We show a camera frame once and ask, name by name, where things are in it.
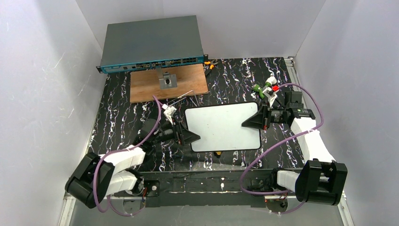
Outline grey metal stand bracket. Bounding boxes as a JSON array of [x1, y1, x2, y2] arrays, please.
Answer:
[[156, 68, 177, 89]]

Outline green white marker tool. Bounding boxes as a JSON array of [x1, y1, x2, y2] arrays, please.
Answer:
[[252, 76, 277, 99]]

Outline grey network switch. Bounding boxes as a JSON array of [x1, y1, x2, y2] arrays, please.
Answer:
[[97, 16, 207, 73]]

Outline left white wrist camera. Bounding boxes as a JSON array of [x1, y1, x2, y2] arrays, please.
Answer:
[[162, 104, 177, 125]]

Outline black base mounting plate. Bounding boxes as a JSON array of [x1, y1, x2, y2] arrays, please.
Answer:
[[112, 168, 300, 208]]

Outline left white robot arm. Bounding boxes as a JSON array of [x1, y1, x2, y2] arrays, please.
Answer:
[[64, 119, 201, 209]]

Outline yellow black whiteboard eraser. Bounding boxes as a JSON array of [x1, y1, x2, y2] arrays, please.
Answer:
[[214, 151, 222, 158]]

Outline brown wooden board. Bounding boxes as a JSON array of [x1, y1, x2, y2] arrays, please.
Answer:
[[129, 64, 208, 103]]

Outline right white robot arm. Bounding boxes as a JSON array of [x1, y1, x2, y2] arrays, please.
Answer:
[[241, 91, 348, 206]]

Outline white whiteboard black frame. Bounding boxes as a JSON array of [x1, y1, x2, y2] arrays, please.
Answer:
[[184, 102, 262, 153]]

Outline orange handled pliers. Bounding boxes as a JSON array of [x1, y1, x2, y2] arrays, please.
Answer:
[[204, 59, 218, 76]]

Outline aluminium rail frame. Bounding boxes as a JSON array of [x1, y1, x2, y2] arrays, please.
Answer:
[[65, 57, 348, 209]]

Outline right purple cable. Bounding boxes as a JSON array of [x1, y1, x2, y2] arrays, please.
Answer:
[[240, 83, 325, 215]]

